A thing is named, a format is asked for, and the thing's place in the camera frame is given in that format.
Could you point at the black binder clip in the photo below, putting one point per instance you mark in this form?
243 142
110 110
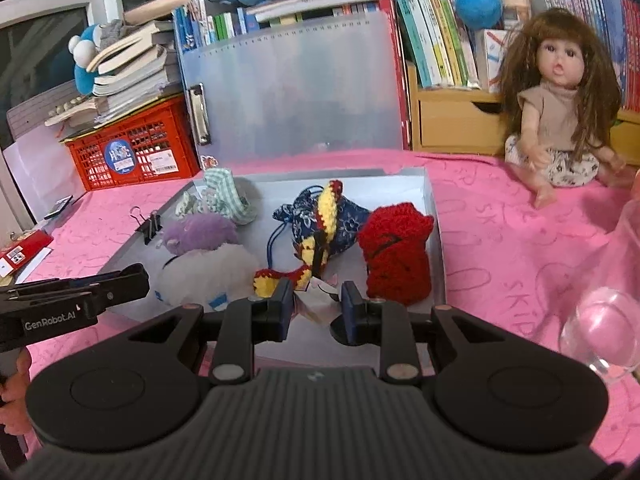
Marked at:
150 227

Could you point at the white fuzzy pouch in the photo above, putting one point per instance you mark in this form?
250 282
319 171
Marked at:
210 272

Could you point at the flat lying books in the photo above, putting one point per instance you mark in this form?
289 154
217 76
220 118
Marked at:
320 2

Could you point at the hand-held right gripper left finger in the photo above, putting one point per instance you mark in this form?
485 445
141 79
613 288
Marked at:
284 310

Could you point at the clear drinking glass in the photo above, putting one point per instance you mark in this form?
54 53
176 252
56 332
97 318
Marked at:
600 320

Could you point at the red crochet pouch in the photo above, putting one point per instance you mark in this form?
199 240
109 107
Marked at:
395 260

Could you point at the small red box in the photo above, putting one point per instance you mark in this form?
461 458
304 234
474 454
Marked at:
25 252

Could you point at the row of thin colourful books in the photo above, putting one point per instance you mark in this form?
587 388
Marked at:
600 5

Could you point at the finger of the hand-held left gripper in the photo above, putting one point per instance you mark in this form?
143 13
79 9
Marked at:
125 282

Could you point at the red plastic crate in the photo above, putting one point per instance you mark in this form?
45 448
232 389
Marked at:
85 155

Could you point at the small framed card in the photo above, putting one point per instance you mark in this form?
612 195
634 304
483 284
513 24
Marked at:
59 206

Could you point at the pink tablecloth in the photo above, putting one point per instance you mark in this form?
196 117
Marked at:
500 260

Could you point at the blue and white cat plush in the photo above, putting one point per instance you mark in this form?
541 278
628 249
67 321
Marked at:
82 80

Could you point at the brown-haired baby doll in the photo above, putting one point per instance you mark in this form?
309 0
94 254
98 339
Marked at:
555 105

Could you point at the row of green-spined books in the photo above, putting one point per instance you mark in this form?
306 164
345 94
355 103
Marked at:
430 20

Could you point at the blue round plush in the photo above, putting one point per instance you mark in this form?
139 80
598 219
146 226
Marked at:
477 5

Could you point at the stack of thick books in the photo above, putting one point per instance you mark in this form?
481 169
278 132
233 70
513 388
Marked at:
130 65

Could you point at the white window frame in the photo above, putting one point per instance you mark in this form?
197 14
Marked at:
50 5

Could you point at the row of blue-spined books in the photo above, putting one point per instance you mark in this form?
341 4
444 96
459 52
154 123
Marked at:
192 30

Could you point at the wooden drawer organiser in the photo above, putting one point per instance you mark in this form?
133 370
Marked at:
450 120

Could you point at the translucent plastic clipboard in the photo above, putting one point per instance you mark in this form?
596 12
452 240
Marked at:
300 85

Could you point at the green checked fabric pouch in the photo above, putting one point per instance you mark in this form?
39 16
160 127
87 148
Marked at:
222 190

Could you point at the purple fuzzy pouch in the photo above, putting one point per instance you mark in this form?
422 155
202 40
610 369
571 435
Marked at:
200 232

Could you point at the small cartoon sticker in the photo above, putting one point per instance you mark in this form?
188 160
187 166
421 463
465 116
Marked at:
209 162

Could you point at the grey cloth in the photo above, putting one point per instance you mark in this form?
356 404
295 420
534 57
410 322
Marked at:
112 32

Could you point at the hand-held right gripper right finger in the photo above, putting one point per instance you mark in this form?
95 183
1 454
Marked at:
351 315

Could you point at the white shallow tray box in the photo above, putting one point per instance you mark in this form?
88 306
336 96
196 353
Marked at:
280 190

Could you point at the person's left hand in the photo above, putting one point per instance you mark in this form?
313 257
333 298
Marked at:
12 395

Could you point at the white carton box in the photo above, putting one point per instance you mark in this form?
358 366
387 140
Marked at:
490 55

